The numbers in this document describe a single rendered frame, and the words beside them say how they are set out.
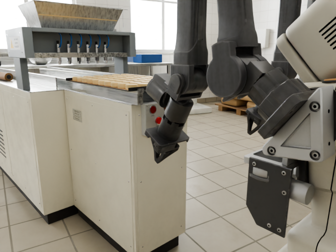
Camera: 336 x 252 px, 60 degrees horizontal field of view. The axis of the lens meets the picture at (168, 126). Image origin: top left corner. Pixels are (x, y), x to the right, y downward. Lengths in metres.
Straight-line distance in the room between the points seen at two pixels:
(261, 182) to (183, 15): 0.40
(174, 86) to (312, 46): 0.27
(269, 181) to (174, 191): 0.90
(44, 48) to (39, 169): 0.70
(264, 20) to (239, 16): 5.60
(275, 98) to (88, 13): 1.59
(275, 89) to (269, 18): 5.59
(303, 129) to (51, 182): 1.63
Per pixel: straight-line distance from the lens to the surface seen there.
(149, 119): 1.25
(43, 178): 1.90
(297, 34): 0.64
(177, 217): 1.61
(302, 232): 0.74
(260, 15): 6.22
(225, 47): 0.53
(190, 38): 0.62
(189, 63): 0.62
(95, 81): 1.45
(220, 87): 0.54
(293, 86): 0.50
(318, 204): 0.73
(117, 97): 1.33
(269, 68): 0.55
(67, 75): 2.52
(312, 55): 0.63
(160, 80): 0.70
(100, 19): 2.00
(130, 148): 1.29
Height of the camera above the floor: 1.05
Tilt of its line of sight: 14 degrees down
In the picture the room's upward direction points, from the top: straight up
